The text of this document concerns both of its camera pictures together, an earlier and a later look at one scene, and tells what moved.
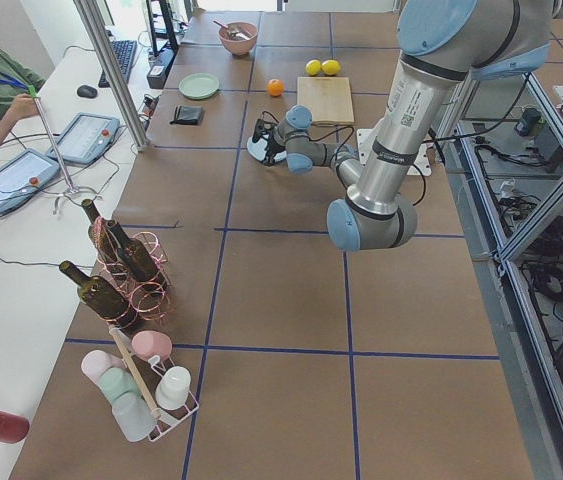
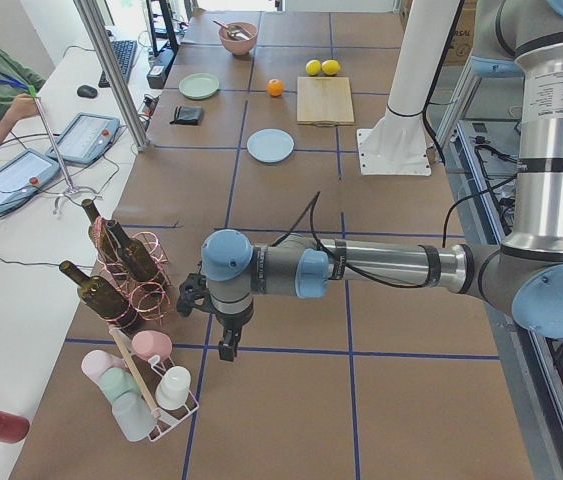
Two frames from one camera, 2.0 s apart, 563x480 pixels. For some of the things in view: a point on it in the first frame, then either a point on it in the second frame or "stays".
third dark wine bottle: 103,237 stays
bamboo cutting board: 328,98 stays
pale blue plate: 258,149 stays
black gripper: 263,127 to 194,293
